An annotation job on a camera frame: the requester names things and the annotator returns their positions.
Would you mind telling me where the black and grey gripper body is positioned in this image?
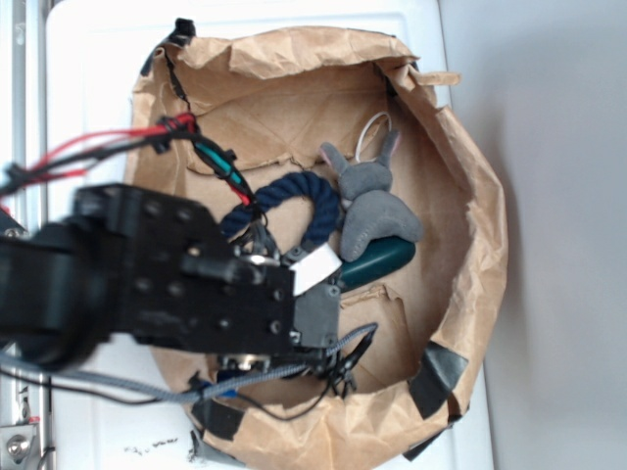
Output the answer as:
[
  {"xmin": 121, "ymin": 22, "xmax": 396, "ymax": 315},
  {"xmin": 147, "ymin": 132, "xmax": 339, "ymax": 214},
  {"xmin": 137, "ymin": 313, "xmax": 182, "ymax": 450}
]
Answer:
[{"xmin": 181, "ymin": 244, "xmax": 342, "ymax": 369}]

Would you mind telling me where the dark blue twisted rope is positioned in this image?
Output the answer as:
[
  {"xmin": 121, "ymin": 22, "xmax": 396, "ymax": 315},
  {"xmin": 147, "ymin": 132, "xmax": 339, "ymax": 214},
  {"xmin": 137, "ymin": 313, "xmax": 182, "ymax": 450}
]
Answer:
[{"xmin": 218, "ymin": 170, "xmax": 343, "ymax": 256}]

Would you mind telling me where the grey braided cable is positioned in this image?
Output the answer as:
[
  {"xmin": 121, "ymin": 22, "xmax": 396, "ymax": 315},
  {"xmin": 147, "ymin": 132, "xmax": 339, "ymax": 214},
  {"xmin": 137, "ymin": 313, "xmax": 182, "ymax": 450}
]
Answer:
[{"xmin": 0, "ymin": 321, "xmax": 379, "ymax": 405}]

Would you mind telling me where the aluminium frame rail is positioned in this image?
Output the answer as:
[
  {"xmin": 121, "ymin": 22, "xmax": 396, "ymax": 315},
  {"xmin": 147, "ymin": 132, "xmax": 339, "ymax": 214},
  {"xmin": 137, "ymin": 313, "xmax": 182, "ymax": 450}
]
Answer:
[{"xmin": 1, "ymin": 1, "xmax": 56, "ymax": 469}]

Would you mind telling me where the dark green oval case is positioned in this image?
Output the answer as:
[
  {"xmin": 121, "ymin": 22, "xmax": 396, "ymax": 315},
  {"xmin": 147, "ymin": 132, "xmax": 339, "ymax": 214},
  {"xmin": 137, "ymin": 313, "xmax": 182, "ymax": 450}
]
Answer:
[{"xmin": 338, "ymin": 237, "xmax": 416, "ymax": 293}]

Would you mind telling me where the red and black wire bundle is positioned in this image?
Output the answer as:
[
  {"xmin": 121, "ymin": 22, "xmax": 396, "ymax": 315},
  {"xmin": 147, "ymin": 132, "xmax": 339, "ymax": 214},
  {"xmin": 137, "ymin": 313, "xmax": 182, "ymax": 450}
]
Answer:
[{"xmin": 0, "ymin": 113, "xmax": 275, "ymax": 256}]

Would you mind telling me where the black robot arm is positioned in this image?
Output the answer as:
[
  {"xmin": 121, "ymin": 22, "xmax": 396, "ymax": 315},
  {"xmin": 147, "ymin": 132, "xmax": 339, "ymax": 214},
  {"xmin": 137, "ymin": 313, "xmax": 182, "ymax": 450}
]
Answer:
[{"xmin": 1, "ymin": 184, "xmax": 339, "ymax": 371}]

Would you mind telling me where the crumpled brown paper bag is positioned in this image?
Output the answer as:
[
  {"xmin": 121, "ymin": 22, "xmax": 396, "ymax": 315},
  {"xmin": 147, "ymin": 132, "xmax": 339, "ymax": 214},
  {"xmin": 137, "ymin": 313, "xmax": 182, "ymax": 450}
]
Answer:
[{"xmin": 133, "ymin": 23, "xmax": 507, "ymax": 469}]

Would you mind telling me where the grey plush bunny toy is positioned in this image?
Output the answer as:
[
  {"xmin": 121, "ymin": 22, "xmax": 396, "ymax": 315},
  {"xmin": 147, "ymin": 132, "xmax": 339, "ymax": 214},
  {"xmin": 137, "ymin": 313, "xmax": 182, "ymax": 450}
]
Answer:
[{"xmin": 319, "ymin": 129, "xmax": 424, "ymax": 261}]

